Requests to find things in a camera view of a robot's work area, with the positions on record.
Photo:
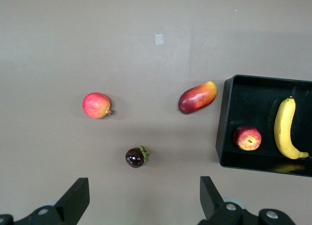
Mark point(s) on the yellow banana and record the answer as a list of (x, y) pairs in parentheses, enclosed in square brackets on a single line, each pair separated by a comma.
[(284, 127)]

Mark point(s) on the black rectangular plastic box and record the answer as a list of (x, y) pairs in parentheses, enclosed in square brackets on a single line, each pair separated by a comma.
[(251, 105)]

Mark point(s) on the small translucent tape patch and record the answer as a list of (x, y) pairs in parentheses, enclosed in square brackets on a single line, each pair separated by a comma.
[(159, 39)]

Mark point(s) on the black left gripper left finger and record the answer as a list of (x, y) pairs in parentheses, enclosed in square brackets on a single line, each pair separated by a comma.
[(73, 200)]

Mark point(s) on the dark purple mangosteen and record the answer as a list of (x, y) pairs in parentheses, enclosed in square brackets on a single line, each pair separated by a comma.
[(134, 157)]

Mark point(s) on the red yellow mango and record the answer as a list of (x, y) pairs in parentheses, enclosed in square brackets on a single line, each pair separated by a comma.
[(197, 98)]

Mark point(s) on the red pomegranate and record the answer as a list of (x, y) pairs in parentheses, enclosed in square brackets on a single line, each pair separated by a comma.
[(95, 105)]

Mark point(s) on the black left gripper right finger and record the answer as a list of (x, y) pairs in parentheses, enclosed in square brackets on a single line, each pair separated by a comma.
[(210, 203)]

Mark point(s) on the small red yellow apple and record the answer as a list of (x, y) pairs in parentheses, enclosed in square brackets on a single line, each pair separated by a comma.
[(247, 138)]

